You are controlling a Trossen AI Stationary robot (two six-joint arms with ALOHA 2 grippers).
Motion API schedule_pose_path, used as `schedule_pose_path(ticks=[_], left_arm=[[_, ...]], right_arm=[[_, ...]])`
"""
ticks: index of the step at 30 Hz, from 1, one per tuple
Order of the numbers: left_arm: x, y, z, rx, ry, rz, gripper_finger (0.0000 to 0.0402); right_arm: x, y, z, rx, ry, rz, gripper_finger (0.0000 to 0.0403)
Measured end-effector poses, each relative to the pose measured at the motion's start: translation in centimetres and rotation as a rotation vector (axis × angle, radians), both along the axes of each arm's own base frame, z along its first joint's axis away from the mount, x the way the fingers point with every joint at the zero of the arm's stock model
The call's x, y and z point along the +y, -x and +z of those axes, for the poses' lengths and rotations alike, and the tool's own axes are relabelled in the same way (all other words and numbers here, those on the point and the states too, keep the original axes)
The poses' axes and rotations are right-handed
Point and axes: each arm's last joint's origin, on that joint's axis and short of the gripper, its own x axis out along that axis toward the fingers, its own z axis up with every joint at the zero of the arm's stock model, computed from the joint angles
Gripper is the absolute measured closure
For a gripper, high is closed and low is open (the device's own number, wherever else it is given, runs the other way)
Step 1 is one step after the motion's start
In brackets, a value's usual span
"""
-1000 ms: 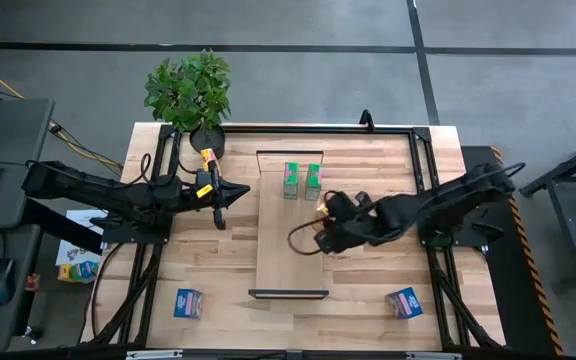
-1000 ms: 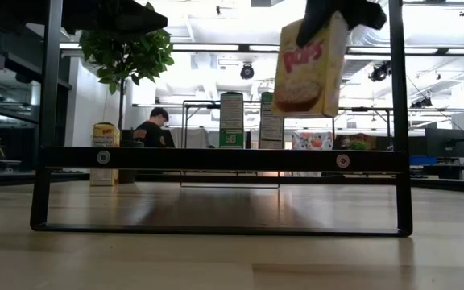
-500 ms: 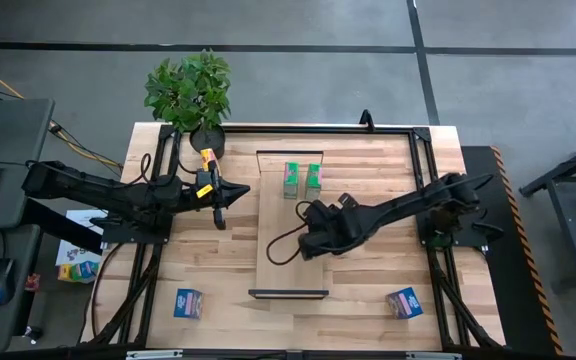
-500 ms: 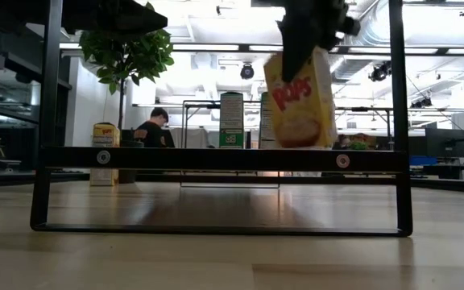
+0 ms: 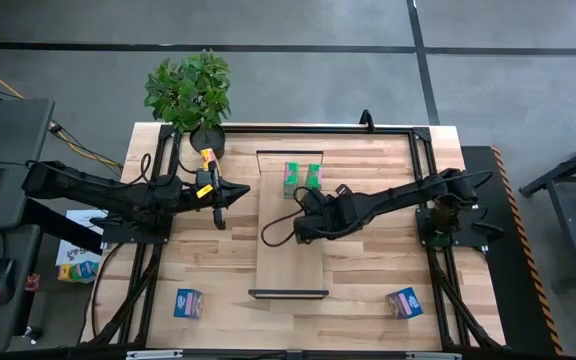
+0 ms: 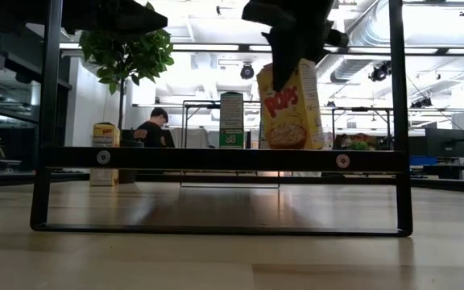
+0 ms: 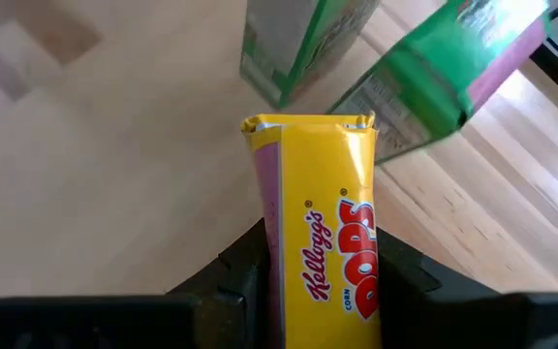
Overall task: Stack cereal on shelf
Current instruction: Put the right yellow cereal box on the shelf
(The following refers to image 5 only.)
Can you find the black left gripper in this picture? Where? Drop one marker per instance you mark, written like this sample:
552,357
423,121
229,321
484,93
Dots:
208,202

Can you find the black metal stand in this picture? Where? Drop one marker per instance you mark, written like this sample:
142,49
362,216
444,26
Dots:
570,225

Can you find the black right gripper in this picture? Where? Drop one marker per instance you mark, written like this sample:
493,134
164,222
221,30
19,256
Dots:
328,217

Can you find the white printed sheet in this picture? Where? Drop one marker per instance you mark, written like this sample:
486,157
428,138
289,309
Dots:
80,217

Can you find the wooden tray board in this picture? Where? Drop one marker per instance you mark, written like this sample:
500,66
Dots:
288,260

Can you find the black aluminium table frame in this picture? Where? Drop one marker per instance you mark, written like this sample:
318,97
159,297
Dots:
278,129

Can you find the small red packet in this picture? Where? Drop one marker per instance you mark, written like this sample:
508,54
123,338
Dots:
32,282

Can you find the dark plant pot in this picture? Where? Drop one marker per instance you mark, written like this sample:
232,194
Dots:
208,141

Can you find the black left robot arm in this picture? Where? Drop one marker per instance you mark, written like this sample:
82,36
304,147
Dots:
93,187

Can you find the silver metal bracket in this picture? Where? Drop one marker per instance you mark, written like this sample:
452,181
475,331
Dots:
154,355
433,356

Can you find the blue cereal box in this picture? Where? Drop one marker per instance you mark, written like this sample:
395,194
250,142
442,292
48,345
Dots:
188,304
404,303

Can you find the green leafy plant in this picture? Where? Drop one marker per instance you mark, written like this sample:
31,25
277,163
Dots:
188,92

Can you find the black clamp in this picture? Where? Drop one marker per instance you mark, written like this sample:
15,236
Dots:
366,121

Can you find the yellow tape label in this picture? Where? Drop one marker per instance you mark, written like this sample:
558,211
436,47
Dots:
204,191

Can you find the yellow cereal box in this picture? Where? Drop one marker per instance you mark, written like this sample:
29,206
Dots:
209,159

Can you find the colourful small carton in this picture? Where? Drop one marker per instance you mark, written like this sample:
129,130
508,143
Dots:
78,271

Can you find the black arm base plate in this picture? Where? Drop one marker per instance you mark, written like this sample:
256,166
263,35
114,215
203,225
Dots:
424,241
118,235

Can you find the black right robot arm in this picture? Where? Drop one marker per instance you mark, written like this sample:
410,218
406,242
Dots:
398,195

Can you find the green cereal box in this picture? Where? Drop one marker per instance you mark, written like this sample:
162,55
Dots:
314,175
291,175

